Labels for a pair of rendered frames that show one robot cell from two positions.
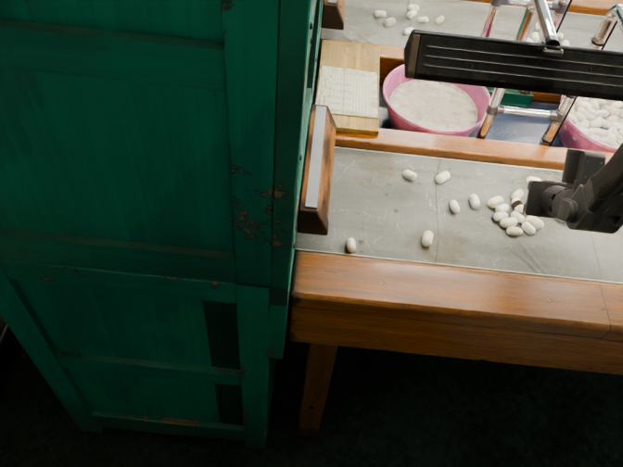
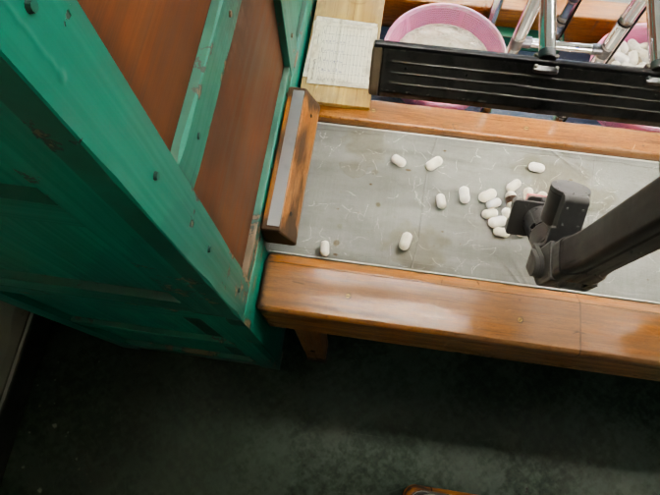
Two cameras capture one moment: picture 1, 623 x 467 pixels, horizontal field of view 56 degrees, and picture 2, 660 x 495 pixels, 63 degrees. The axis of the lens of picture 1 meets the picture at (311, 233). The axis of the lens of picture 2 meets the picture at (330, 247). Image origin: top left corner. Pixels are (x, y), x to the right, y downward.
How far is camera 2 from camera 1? 42 cm
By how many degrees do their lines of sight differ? 20
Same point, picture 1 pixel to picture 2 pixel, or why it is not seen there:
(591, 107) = (628, 62)
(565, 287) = (541, 305)
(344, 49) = not seen: outside the picture
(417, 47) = (380, 62)
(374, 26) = not seen: outside the picture
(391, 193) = (376, 182)
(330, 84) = (323, 43)
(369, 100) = (363, 65)
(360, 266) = (328, 276)
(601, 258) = not seen: hidden behind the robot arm
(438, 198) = (426, 189)
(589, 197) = (554, 263)
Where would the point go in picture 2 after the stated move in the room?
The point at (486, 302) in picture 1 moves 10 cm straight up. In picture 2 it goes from (453, 321) to (465, 309)
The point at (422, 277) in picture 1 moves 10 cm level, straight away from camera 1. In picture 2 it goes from (391, 291) to (413, 245)
